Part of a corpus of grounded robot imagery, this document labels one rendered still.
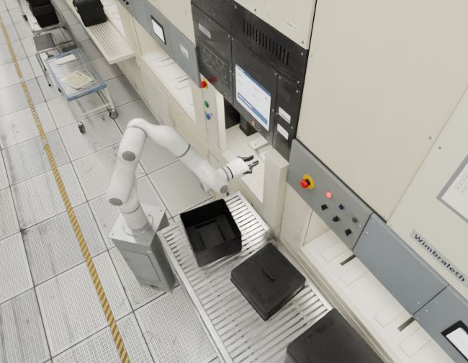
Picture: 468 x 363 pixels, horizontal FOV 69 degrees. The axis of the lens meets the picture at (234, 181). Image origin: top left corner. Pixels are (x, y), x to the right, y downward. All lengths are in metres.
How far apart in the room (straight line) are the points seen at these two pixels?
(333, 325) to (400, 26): 1.19
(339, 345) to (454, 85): 1.12
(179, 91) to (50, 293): 1.90
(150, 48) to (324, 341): 2.85
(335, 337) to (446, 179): 0.88
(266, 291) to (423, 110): 1.18
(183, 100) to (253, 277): 1.59
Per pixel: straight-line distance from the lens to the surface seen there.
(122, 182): 1.80
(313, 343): 1.61
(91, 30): 4.24
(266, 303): 1.79
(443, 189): 1.03
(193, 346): 2.64
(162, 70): 3.23
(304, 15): 1.18
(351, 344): 1.64
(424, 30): 0.92
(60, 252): 3.26
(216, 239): 2.05
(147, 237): 2.14
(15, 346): 3.08
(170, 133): 1.53
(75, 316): 2.95
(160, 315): 2.75
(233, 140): 2.42
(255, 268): 1.86
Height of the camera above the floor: 2.55
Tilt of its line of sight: 51 degrees down
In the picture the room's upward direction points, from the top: 3 degrees counter-clockwise
